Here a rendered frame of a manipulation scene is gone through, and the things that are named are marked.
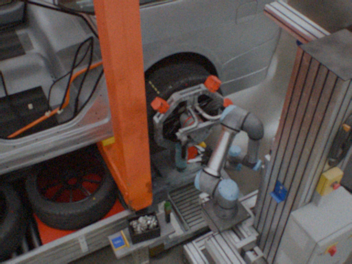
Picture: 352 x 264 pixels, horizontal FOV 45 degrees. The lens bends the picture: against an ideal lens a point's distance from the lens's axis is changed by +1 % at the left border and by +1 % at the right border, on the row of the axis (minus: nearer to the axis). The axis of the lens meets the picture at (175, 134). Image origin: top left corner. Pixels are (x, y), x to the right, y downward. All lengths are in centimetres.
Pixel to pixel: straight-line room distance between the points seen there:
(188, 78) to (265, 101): 182
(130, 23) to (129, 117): 56
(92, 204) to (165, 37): 126
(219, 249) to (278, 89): 259
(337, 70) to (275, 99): 299
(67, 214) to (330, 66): 206
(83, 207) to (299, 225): 154
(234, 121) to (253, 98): 221
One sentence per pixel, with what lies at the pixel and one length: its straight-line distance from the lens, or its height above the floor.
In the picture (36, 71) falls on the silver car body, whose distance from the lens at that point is 356.
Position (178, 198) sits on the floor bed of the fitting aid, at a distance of 357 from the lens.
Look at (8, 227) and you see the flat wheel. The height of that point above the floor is 50.
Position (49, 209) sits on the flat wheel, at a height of 50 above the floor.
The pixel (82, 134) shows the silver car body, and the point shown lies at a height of 88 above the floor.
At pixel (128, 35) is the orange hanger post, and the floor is 190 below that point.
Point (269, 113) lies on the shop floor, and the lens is 445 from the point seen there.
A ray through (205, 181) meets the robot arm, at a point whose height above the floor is 103.
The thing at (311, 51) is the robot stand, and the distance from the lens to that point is 172.
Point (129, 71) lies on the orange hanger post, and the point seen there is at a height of 170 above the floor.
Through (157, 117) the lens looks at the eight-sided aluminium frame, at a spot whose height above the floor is 98.
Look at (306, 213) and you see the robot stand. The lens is 218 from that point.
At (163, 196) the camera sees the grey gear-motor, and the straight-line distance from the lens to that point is 325.
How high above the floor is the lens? 297
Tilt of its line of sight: 46 degrees down
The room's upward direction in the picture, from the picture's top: straight up
